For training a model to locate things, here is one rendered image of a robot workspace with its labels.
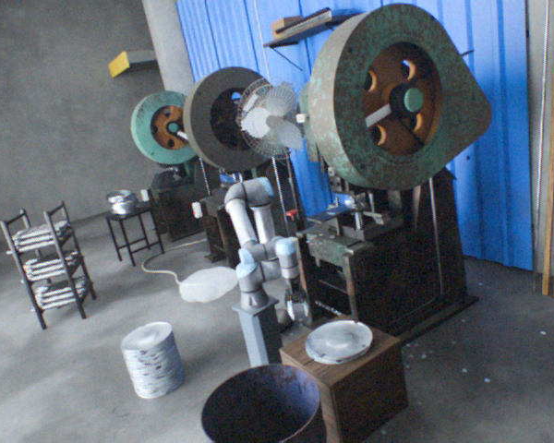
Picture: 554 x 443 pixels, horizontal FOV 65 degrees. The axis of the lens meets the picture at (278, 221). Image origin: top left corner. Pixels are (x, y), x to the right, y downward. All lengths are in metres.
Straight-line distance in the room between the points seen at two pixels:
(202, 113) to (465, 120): 1.94
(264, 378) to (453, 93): 1.60
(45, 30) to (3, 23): 0.59
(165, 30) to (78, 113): 2.32
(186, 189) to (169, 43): 2.70
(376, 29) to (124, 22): 7.28
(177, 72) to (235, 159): 3.90
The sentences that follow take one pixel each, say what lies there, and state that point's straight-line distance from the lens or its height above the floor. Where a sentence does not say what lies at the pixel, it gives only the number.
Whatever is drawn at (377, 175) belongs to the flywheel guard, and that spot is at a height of 1.04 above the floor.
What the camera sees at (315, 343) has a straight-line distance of 2.04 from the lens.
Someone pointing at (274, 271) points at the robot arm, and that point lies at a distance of 2.23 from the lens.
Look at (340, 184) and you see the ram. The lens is 2.42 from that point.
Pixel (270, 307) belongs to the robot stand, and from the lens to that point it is 2.30.
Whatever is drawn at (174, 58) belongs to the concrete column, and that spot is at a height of 2.28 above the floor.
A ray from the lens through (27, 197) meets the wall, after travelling 8.58.
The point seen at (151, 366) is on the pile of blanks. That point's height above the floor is 0.19.
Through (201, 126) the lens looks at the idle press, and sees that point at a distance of 3.48.
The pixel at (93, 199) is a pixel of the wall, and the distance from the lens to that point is 8.66.
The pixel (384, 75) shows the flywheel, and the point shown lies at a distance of 2.14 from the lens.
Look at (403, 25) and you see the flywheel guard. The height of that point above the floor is 1.65.
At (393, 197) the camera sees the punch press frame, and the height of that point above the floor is 0.79.
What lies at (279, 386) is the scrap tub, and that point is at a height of 0.38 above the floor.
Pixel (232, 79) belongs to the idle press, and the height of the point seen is 1.64.
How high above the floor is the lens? 1.47
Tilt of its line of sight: 16 degrees down
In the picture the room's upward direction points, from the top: 11 degrees counter-clockwise
